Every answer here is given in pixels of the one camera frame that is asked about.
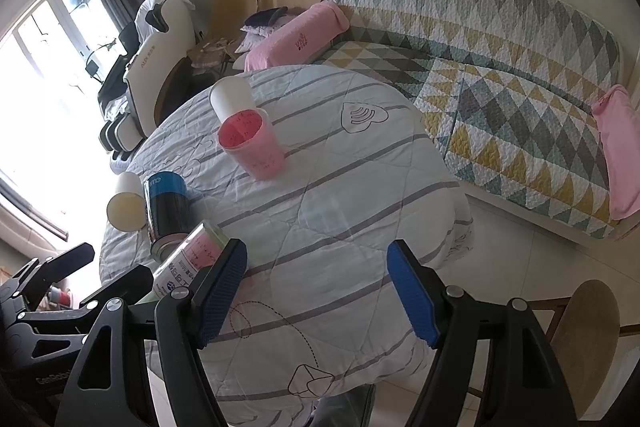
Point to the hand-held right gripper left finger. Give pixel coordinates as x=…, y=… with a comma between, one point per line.
x=222, y=292

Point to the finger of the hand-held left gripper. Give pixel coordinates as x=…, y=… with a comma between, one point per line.
x=60, y=259
x=125, y=282

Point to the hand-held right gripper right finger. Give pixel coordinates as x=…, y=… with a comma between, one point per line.
x=412, y=292

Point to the plain white paper cup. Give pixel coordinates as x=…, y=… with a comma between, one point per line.
x=125, y=206

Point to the pink plastic cup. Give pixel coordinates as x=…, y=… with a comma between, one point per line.
x=249, y=142

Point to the white cup with writing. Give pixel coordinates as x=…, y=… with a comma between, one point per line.
x=231, y=97

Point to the white pink-labelled can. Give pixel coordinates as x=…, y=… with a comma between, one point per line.
x=192, y=257

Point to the black blue can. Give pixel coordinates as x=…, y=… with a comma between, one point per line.
x=165, y=209

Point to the grey cloth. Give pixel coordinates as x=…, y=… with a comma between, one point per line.
x=345, y=407

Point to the striped white quilt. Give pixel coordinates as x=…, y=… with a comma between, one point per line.
x=320, y=187

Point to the wooden stool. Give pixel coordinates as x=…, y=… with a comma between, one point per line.
x=590, y=332

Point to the white massage chair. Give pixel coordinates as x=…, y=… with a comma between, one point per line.
x=155, y=57

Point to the sofa with triangle-pattern cover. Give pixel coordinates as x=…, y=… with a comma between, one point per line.
x=500, y=72

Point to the beige bag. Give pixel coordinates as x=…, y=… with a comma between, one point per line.
x=210, y=53

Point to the pink cloth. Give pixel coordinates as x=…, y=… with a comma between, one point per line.
x=617, y=157

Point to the pink pillow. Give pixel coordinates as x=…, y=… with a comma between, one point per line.
x=295, y=38

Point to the dark blue cushion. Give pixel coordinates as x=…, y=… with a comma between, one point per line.
x=265, y=17

